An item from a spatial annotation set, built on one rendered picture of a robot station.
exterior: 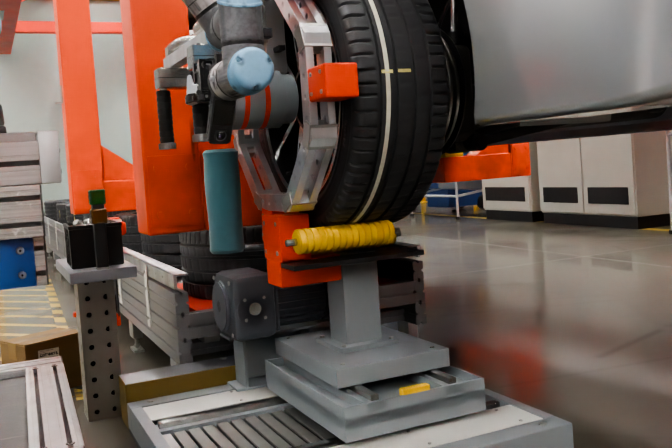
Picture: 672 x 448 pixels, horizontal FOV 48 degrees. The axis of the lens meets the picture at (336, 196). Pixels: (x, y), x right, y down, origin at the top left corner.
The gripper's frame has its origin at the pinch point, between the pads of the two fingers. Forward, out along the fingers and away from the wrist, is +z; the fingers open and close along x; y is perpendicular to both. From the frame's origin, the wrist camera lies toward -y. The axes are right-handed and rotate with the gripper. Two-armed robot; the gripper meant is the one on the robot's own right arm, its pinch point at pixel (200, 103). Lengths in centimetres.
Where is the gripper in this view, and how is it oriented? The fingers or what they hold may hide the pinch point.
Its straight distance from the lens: 163.7
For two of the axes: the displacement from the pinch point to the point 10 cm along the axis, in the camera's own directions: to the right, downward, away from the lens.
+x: -9.0, 0.8, -4.3
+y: -0.7, -10.0, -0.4
